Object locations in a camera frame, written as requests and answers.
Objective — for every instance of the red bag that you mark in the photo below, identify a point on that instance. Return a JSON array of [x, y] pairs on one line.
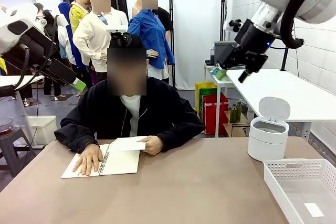
[[214, 113]]

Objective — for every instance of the low wooden shelf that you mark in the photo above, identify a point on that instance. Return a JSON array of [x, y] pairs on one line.
[[236, 127]]

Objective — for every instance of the mannequin in cream cardigan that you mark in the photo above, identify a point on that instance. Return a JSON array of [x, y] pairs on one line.
[[92, 40]]

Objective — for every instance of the person's left forearm black sleeve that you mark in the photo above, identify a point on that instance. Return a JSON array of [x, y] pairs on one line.
[[183, 134]]

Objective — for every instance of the mannequin in black t-shirt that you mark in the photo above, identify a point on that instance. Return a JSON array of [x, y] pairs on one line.
[[165, 16]]

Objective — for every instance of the white perforated plastic basket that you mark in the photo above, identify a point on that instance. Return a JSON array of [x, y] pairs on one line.
[[275, 182]]

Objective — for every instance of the person's right forearm black sleeve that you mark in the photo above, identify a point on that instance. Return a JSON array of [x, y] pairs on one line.
[[71, 137]]

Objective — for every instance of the teal cloth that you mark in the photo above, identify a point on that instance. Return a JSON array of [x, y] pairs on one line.
[[214, 71]]

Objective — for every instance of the background person dark clothes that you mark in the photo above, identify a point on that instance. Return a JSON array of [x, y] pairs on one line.
[[48, 87]]

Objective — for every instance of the black head camera white plate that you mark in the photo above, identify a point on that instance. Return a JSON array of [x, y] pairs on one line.
[[123, 39]]

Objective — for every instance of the black baseball cap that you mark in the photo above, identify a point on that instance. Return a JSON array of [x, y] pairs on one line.
[[137, 41]]

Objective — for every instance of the mannequin in blue garment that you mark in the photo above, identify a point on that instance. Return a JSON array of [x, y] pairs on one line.
[[65, 14]]

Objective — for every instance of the white round trash bin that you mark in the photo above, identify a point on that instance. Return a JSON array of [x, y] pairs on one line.
[[265, 145]]

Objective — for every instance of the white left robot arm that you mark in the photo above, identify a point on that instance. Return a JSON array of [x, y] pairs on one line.
[[15, 16]]

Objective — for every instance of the white paper sheet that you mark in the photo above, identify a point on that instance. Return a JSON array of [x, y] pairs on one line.
[[128, 144]]

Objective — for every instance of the white spiral notebook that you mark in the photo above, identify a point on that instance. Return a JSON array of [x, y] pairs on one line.
[[120, 162]]

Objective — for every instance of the clear bowl red content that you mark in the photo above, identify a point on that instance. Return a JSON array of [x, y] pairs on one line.
[[5, 125]]

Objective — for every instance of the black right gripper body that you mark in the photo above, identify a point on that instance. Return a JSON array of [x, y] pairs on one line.
[[256, 40]]

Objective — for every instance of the black clamp pole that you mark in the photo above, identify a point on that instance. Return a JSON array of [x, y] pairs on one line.
[[284, 61]]

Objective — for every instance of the small white paper slip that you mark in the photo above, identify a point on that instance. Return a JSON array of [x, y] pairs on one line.
[[313, 209]]

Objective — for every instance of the mannequin in yellow jacket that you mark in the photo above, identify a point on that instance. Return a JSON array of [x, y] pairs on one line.
[[77, 16]]

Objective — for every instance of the yellow green bag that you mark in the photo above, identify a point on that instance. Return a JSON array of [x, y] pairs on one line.
[[200, 95]]

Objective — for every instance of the grey metal box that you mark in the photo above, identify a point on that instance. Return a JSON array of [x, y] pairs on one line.
[[219, 51]]

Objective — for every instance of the black stand pole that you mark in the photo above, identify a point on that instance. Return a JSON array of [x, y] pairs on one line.
[[171, 24], [224, 3]]

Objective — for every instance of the mannequin in blue shirt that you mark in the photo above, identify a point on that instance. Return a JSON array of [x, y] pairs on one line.
[[152, 32]]

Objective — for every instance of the large white table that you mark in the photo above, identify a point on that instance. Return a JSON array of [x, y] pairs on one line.
[[283, 90]]

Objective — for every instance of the green bottle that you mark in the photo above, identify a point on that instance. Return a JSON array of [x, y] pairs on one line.
[[233, 115], [238, 111]]

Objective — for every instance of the black right gripper finger with green tip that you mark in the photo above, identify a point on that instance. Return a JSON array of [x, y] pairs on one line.
[[228, 57], [256, 62]]

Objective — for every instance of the person's right hand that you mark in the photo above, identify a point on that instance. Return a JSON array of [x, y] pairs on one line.
[[89, 159]]

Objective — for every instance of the person's left hand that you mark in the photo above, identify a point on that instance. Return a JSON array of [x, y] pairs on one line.
[[155, 145]]

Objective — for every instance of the person's torso black jacket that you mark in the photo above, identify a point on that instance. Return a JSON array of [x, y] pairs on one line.
[[162, 106]]

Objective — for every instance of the white height-adjustable desk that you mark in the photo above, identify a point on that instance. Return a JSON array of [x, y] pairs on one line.
[[15, 79]]

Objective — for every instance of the dark grey stool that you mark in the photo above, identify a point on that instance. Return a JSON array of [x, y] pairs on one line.
[[13, 145]]

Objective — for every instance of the small white side table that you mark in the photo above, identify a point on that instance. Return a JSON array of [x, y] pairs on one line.
[[212, 82]]

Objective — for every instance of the white plastic crate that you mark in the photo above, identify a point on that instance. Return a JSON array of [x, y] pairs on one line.
[[44, 129]]

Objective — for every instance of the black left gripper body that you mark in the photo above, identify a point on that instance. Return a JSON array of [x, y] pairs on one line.
[[39, 45]]

